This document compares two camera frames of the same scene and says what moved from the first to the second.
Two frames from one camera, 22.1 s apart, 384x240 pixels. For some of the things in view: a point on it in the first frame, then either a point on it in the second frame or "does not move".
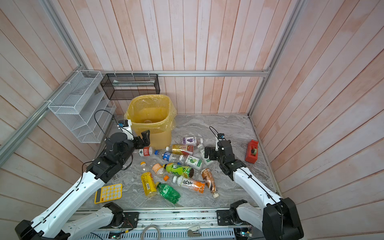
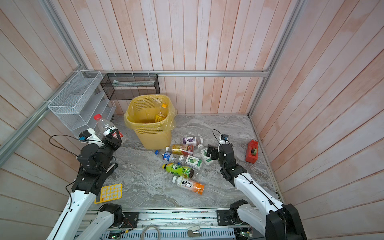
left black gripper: (145, 138) → (110, 140)
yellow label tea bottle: (148, 182) → (160, 117)
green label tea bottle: (183, 171) does not move
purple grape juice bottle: (192, 140) does not move
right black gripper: (213, 151) does not move
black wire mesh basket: (124, 86) does not move
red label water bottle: (146, 151) → (104, 127)
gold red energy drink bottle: (180, 149) does not move
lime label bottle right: (207, 161) does not move
